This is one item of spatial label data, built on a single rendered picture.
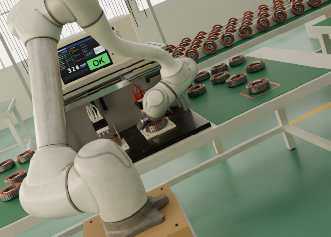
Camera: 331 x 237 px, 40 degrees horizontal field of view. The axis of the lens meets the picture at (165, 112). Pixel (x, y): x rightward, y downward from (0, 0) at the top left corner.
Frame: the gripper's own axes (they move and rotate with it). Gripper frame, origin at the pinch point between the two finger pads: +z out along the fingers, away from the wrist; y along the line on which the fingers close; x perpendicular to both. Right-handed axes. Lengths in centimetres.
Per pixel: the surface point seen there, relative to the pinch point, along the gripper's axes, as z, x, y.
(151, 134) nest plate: -4.1, -4.9, -4.4
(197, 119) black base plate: -8.1, -8.6, 17.7
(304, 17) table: 101, 51, 150
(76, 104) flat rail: -3.5, 23.9, -30.6
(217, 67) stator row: 52, 28, 56
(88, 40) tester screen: -13, 47, -13
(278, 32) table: 102, 49, 126
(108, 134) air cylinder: 9.4, 7.2, -22.5
